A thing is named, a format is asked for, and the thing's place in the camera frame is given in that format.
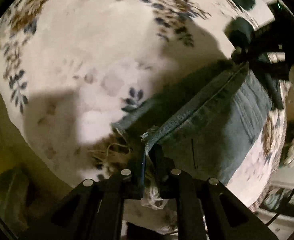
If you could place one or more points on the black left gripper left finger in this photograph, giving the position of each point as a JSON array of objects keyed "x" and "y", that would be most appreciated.
[{"x": 91, "y": 210}]

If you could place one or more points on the light blue denim shorts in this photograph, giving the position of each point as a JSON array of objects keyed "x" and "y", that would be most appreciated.
[{"x": 209, "y": 124}]

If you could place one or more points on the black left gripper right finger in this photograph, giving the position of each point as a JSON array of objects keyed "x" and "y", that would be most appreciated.
[{"x": 206, "y": 209}]

